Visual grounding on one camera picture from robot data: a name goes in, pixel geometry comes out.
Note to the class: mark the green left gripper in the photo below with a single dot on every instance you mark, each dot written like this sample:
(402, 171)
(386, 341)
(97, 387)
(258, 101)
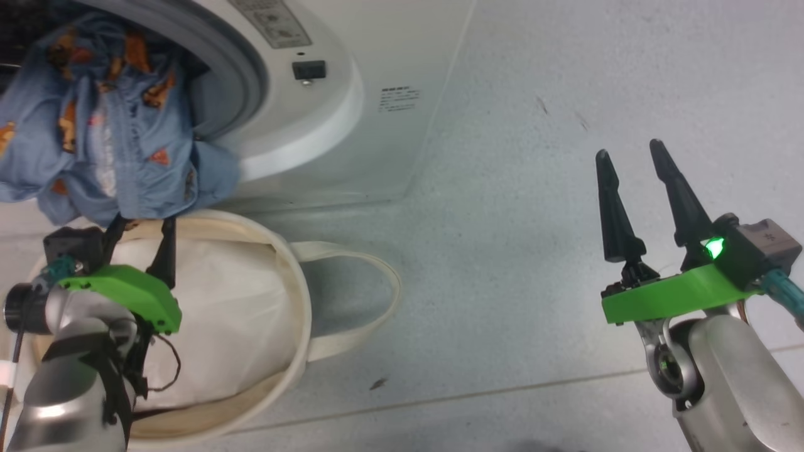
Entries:
(135, 292)

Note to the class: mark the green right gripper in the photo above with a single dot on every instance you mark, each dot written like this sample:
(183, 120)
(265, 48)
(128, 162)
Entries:
(666, 295)

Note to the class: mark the blue patterned garment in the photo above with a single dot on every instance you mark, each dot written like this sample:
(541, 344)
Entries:
(113, 138)

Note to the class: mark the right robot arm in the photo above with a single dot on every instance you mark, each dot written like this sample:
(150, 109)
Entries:
(735, 376)

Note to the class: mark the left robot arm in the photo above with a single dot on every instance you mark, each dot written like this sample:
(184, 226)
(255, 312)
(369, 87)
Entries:
(69, 376)

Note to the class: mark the cream canvas laundry basket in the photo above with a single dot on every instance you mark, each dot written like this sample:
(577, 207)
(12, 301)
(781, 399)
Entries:
(295, 351)

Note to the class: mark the white front-load washing machine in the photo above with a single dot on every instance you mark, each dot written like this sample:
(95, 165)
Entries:
(377, 50)

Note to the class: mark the white cushion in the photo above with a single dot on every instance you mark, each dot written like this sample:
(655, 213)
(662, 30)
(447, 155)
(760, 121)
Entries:
(226, 314)

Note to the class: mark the steel washer drum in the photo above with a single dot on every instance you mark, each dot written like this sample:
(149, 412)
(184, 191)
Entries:
(16, 25)

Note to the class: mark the grey warning sticker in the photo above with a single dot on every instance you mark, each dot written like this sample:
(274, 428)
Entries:
(273, 22)

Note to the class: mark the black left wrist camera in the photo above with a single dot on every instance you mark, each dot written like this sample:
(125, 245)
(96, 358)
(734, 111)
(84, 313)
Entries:
(72, 245)

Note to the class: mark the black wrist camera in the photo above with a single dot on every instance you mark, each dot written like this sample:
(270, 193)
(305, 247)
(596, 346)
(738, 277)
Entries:
(760, 245)
(72, 245)

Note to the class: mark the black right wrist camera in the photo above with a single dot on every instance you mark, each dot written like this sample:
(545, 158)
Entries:
(760, 245)

